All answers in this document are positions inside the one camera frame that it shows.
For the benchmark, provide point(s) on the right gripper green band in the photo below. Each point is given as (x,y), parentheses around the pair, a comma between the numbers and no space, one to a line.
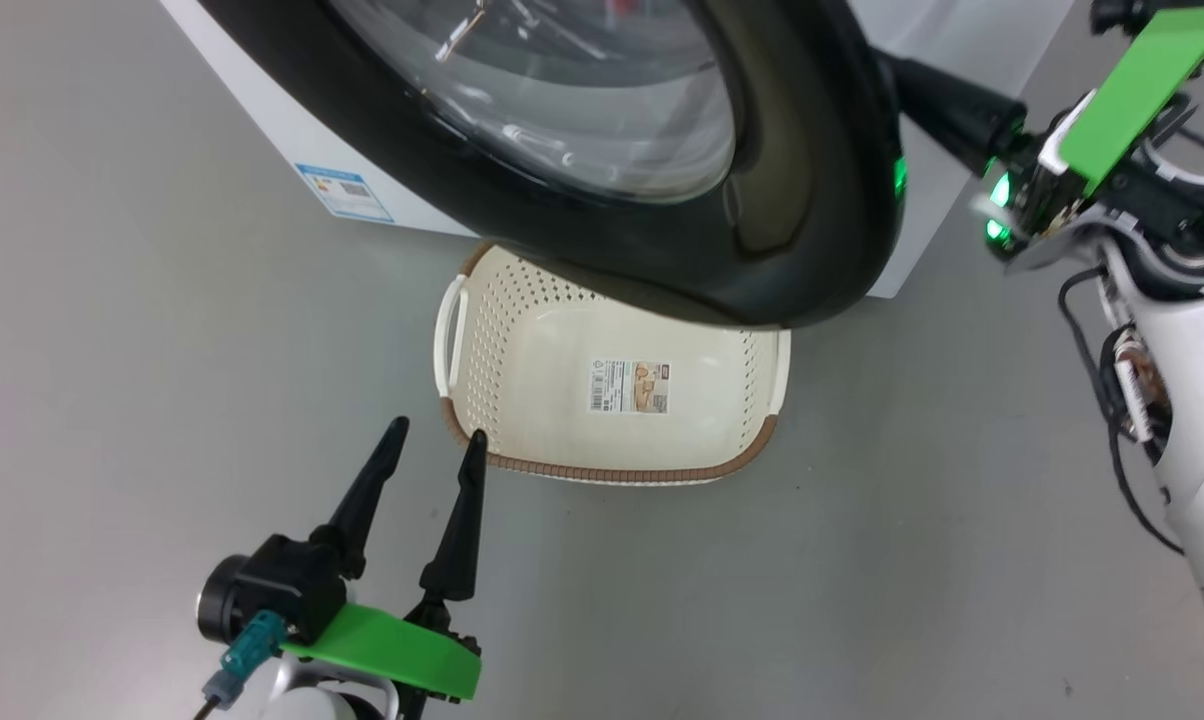
(1142,80)

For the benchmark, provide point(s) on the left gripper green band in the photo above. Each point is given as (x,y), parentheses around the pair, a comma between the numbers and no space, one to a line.
(392,650)

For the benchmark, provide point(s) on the black round glass washer door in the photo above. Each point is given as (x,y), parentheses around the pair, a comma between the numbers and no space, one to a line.
(812,150)

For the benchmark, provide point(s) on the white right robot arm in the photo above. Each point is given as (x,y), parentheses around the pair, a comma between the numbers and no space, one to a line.
(1202,400)

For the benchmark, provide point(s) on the white front-load washing machine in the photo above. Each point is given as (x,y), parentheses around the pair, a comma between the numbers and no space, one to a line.
(937,225)

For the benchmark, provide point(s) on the cream perforated laundry basket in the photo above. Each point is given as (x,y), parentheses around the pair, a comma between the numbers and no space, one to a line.
(562,340)

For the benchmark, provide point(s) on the paper product label sticker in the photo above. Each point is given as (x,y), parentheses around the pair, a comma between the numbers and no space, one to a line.
(630,387)

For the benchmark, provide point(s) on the blue energy label sticker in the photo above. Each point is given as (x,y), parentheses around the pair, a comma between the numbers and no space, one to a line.
(347,192)

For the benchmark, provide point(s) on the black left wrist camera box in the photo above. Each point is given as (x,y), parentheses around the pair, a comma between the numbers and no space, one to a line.
(272,590)

